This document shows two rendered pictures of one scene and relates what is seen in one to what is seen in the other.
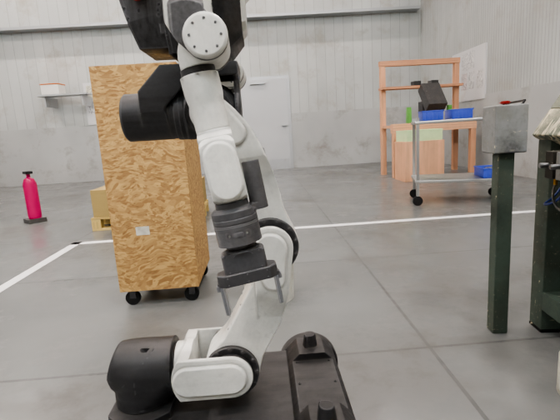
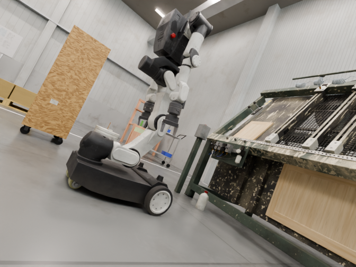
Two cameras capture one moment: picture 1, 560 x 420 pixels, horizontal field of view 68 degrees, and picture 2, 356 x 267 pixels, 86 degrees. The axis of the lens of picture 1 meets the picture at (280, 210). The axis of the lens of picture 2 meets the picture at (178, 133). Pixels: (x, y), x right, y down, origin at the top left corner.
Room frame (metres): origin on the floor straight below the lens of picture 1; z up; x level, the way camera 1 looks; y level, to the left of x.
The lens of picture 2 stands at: (-0.32, 0.70, 0.43)
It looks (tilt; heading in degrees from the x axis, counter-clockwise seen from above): 6 degrees up; 327
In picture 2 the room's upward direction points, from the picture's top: 24 degrees clockwise
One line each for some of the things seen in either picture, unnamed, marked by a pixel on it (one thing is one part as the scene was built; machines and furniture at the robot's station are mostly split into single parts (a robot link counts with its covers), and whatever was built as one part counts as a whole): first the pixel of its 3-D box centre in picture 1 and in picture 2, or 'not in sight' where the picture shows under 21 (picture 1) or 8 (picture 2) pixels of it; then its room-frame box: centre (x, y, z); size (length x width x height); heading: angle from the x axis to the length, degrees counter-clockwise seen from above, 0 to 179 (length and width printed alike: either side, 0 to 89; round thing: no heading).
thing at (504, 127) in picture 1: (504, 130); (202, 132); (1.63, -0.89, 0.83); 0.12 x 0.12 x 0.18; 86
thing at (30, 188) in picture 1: (31, 197); not in sight; (4.93, 2.94, 0.31); 0.27 x 0.26 x 0.61; 92
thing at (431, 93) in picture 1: (432, 116); (149, 128); (7.07, -2.63, 0.98); 1.48 x 1.32 x 1.97; 92
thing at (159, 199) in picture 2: not in sight; (158, 200); (0.79, -0.08, 0.10); 0.20 x 0.05 x 0.20; 92
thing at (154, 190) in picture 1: (158, 185); (65, 88); (2.38, 0.68, 0.63); 0.50 x 0.42 x 1.25; 2
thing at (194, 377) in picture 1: (216, 360); (122, 153); (1.05, 0.20, 0.28); 0.21 x 0.20 x 0.13; 92
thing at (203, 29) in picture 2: not in sight; (199, 27); (0.82, 0.16, 1.30); 0.12 x 0.09 x 0.14; 92
